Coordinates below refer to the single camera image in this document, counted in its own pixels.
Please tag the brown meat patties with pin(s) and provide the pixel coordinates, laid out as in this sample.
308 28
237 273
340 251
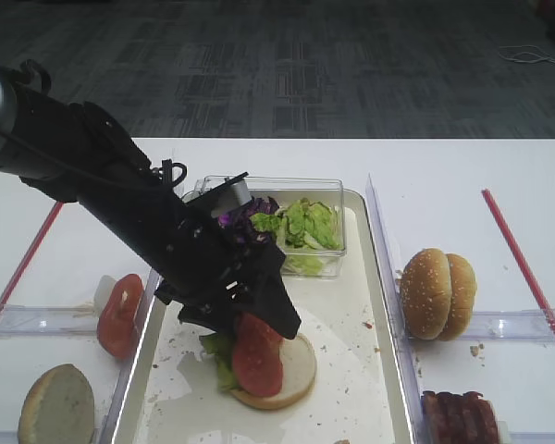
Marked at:
460 418

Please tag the bottom bun on tray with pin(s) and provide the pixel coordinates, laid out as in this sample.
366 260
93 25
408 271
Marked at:
299 368

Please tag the lettuce and purple cabbage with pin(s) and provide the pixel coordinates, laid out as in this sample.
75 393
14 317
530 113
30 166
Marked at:
308 232

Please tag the tomato slice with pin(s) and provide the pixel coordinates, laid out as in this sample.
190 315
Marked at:
255 357

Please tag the right clear divider wall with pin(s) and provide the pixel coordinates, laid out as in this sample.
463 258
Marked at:
414 418

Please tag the clear divider wall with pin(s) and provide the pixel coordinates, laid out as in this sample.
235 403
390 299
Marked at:
414 418
124 414

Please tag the white left pusher block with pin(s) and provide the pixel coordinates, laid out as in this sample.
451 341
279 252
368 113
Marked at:
103 292

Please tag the right upper clear pusher track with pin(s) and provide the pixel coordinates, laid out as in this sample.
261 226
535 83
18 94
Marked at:
522 326

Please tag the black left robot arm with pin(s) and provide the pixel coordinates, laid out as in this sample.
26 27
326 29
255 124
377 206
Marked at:
78 153

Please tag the tomato slices on left rack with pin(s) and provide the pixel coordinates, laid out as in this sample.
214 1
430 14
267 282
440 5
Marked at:
116 329

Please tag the sesame bun half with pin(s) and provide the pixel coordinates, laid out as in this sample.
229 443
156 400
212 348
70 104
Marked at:
425 290
462 300

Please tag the right lower clear pusher track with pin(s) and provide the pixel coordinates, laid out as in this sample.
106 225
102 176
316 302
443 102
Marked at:
508 437

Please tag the lettuce leaf on bun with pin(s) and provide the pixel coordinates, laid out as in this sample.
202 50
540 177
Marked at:
220 347

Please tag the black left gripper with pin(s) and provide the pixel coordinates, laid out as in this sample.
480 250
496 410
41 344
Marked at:
216 280

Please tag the left clear divider wall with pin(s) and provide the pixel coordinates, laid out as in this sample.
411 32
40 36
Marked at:
124 414

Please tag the sesame bun front half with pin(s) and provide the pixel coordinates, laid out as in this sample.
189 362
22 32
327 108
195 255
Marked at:
425 290

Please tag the metal serving tray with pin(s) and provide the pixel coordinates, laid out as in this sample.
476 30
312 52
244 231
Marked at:
341 374

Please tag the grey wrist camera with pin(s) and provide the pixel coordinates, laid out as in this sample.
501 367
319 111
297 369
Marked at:
219 195

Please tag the red rail strip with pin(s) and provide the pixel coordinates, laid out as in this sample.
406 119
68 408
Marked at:
28 255
520 259

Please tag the sesame bun rear half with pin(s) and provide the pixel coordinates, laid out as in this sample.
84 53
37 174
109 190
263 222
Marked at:
462 300

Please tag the clear lettuce container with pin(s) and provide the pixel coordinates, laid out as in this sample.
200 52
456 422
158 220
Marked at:
288 190

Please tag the clear pusher track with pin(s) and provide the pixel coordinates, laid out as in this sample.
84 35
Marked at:
508 437
33 321
522 326

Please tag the bun half on left rack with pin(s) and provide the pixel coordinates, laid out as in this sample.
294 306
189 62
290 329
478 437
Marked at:
59 408

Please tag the left red rail strip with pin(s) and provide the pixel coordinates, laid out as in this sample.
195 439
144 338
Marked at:
28 255

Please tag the left upper clear pusher track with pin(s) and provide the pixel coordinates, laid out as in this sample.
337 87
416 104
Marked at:
33 321

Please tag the right red rail strip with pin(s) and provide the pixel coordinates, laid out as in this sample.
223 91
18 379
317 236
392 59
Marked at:
520 259

